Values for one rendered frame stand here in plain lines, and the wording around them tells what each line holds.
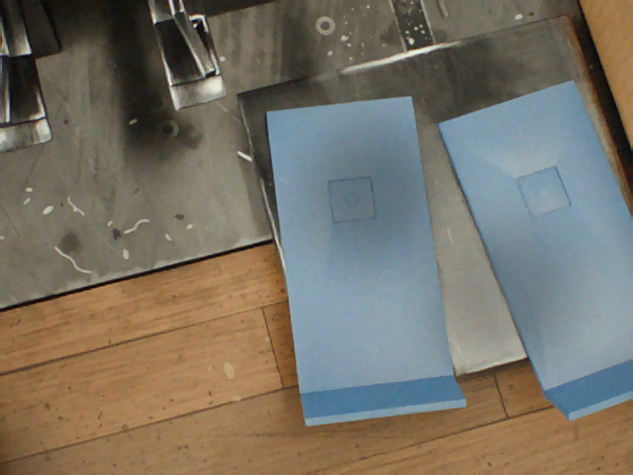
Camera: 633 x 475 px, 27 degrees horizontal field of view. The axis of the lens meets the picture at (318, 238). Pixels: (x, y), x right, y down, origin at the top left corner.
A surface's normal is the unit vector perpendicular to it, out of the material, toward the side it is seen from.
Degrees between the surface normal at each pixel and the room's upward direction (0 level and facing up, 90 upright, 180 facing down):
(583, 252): 0
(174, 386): 0
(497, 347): 0
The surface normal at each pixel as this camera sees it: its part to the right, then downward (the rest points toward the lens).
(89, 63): 0.03, -0.25
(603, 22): -0.96, 0.25
